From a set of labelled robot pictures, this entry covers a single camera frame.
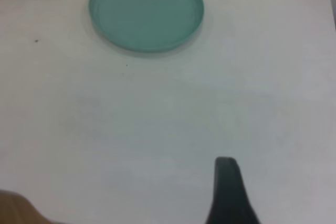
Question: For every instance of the green round plate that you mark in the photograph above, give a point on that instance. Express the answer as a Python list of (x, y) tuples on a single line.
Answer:
[(147, 11)]

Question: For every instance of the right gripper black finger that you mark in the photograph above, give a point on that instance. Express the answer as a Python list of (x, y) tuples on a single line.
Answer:
[(228, 195)]

